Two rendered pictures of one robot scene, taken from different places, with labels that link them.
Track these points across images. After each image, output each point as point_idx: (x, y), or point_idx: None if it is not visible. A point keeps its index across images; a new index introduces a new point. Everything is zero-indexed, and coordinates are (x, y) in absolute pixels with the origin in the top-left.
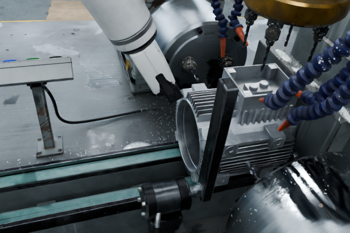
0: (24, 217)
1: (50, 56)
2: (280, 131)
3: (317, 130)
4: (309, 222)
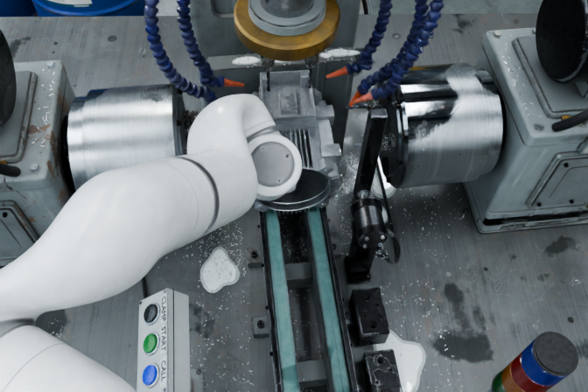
0: (343, 371)
1: (151, 318)
2: (325, 107)
3: (336, 79)
4: (451, 119)
